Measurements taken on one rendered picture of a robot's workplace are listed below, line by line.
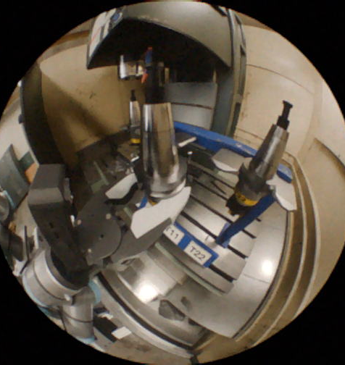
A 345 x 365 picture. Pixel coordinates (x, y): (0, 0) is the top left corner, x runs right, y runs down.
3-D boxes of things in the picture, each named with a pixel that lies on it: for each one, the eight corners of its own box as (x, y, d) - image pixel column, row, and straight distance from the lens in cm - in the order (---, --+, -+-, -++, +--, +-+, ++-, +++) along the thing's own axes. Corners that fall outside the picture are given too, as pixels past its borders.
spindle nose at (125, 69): (155, 76, 64) (154, 56, 67) (128, 74, 54) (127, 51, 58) (135, 81, 76) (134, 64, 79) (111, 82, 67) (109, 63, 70)
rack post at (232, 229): (225, 249, 45) (289, 205, 23) (214, 241, 44) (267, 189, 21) (235, 229, 49) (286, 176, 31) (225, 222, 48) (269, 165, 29)
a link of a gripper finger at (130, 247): (158, 204, 14) (98, 234, 15) (156, 196, 12) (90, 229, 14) (179, 234, 12) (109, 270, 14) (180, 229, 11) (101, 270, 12)
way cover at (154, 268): (154, 305, 73) (148, 315, 58) (87, 206, 108) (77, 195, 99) (191, 270, 69) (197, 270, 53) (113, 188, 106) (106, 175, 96)
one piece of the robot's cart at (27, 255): (24, 281, 96) (17, 277, 94) (18, 251, 107) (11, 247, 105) (40, 259, 68) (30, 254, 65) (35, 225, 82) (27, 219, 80)
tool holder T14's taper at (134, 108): (146, 122, 35) (144, 100, 34) (135, 126, 32) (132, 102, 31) (138, 121, 38) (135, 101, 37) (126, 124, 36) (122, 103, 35)
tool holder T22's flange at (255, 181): (269, 180, 23) (277, 169, 22) (269, 203, 18) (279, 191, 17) (240, 164, 22) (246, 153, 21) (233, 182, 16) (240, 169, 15)
